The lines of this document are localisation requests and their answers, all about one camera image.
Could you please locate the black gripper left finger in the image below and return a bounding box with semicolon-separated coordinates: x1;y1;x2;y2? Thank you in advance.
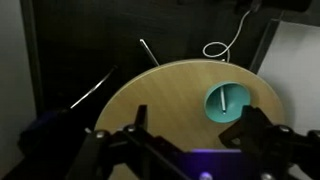
123;105;174;156

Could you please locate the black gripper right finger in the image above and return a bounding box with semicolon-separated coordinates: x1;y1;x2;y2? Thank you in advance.
219;105;273;150

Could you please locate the white marker pen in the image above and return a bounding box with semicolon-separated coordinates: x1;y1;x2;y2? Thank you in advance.
220;86;226;114

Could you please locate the teal plastic bowl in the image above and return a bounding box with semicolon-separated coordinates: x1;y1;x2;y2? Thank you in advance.
204;81;251;123

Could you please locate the round wooden table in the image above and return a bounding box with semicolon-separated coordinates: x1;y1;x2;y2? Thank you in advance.
95;59;286;150

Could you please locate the white power cable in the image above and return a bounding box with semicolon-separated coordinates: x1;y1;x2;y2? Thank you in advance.
202;9;253;64

